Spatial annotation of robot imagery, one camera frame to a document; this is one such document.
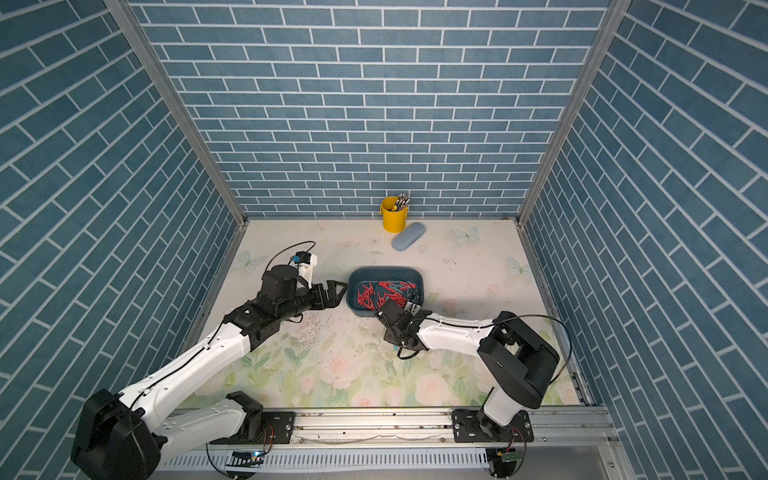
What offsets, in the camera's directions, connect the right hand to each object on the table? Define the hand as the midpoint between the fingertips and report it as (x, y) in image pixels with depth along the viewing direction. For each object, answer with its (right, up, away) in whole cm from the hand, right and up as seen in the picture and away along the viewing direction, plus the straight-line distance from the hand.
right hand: (393, 336), depth 89 cm
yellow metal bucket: (-1, +37, +25) cm, 44 cm away
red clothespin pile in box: (-7, +11, +8) cm, 15 cm away
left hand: (-13, +16, -10) cm, 23 cm away
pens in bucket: (+2, +43, +16) cm, 45 cm away
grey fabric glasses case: (+5, +31, +26) cm, 41 cm away
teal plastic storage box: (-12, +17, +10) cm, 24 cm away
